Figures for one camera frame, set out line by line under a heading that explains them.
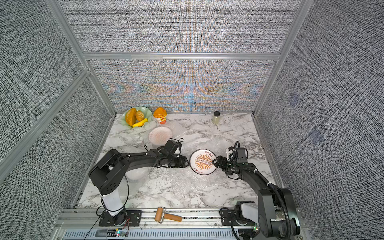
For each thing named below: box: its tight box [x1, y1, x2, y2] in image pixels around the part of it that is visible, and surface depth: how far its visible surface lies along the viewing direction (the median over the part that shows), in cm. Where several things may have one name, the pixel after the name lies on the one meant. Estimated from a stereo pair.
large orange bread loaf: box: [125, 108, 137, 127], surface depth 108 cm
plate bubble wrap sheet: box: [148, 121, 189, 149], surface depth 108 cm
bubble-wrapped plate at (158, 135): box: [148, 126, 173, 147], surface depth 108 cm
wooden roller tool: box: [154, 206, 183, 223], surface depth 75 cm
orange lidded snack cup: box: [153, 107, 168, 125], surface depth 109 cm
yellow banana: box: [132, 118, 149, 128], surface depth 109 cm
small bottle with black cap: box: [213, 111, 220, 125], surface depth 109 cm
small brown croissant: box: [135, 110, 145, 122], surface depth 112 cm
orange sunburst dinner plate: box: [189, 148, 217, 176], surface depth 94 cm
